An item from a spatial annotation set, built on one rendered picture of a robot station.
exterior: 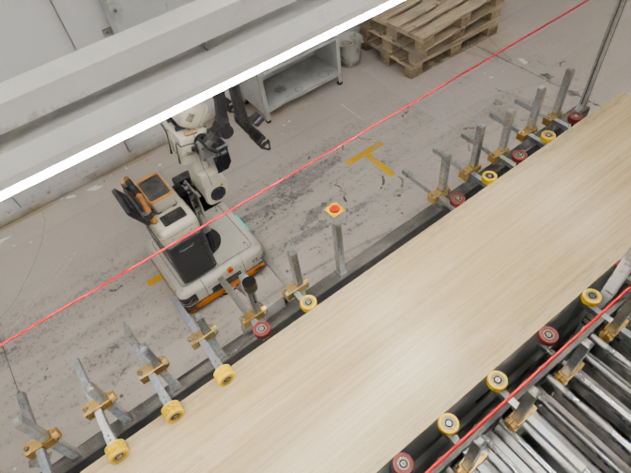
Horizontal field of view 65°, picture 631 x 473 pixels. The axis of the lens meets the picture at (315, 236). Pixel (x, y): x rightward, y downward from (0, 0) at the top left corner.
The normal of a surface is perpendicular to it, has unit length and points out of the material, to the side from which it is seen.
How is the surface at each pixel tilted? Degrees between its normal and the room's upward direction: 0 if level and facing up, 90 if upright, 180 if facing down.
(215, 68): 61
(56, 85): 90
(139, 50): 90
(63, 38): 90
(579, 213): 0
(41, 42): 90
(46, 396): 0
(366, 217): 0
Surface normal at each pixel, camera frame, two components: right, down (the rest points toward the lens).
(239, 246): -0.10, -0.63
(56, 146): 0.47, 0.21
